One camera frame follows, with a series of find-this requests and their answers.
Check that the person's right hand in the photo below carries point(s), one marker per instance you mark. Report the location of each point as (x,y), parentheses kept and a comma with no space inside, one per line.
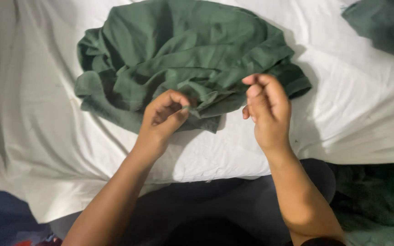
(272,116)

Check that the green garment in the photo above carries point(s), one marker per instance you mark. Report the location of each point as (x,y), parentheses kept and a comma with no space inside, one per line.
(183,58)

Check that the green cloth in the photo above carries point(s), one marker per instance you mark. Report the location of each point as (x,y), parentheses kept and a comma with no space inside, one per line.
(385,27)
(378,201)

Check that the white bed sheet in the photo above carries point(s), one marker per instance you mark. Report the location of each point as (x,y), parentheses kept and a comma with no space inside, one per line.
(39,119)

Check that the blue patterned cloth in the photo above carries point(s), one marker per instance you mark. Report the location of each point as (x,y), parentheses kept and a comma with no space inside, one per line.
(2,218)

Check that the person's left hand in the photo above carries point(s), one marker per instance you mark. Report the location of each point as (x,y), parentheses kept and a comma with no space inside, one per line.
(154,128)

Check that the person's dark clothing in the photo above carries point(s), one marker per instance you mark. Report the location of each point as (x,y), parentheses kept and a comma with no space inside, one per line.
(214,211)

